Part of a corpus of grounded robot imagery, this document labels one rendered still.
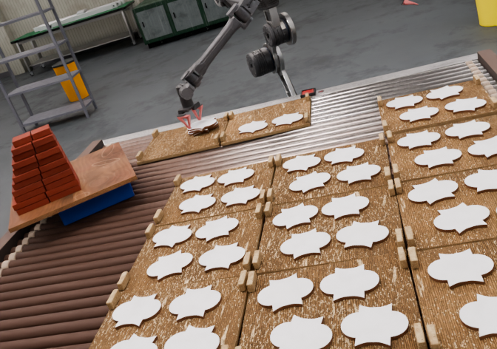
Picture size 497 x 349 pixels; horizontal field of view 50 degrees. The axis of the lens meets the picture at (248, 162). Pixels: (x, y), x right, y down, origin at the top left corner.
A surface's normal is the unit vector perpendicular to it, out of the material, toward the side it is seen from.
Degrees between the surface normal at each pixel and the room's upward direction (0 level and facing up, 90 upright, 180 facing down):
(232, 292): 0
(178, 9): 90
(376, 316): 0
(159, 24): 90
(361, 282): 0
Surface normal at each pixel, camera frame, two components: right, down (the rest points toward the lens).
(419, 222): -0.29, -0.87
